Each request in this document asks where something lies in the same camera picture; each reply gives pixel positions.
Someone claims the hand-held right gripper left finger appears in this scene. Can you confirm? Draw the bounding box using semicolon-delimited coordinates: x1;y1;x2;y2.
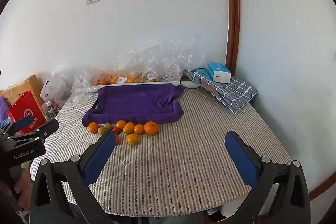
30;130;117;224

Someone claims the folded blue plaid cloth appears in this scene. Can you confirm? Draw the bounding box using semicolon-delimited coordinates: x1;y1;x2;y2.
183;69;258;114

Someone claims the white plastic bag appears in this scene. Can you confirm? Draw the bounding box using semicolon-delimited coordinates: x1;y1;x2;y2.
40;72;68;107

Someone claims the clear bag of brown fruits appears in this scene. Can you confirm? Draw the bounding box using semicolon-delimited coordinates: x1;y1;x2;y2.
139;40;184;83

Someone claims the purple towel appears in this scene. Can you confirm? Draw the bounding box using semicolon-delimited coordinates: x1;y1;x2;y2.
82;83;185;128

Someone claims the crumpled clear plastic bag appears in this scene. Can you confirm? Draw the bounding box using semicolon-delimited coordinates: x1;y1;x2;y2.
71;70;95;104

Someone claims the brown wooden door frame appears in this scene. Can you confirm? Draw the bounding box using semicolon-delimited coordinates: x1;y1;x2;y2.
223;0;241;73

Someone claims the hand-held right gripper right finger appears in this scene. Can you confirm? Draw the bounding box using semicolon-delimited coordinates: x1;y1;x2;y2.
225;131;311;224

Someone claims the blue and white tissue packet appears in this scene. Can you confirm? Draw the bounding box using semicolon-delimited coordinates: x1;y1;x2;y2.
208;62;232;83

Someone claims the person's left hand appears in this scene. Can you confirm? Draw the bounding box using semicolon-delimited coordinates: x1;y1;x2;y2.
12;169;33;211

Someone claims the brown cardboard box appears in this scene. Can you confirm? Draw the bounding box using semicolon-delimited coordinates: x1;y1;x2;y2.
0;74;46;110

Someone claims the red paper bag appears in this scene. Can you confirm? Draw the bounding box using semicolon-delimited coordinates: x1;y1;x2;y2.
7;90;47;134

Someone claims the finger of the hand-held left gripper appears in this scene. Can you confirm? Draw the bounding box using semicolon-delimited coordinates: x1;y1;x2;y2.
10;115;34;133
8;119;59;147

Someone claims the striped quilted cover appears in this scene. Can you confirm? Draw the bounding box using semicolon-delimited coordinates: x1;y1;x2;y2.
30;85;292;216

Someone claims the large orange with stem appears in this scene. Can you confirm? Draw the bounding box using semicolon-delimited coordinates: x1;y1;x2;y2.
144;121;159;135

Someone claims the black cable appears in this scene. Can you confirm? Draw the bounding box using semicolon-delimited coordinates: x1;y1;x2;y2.
180;74;201;90

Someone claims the clear bag of oranges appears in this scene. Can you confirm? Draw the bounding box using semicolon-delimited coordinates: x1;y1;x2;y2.
91;67;143;86

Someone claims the small bottle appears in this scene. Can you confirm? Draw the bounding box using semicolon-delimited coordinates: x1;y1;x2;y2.
46;101;58;120

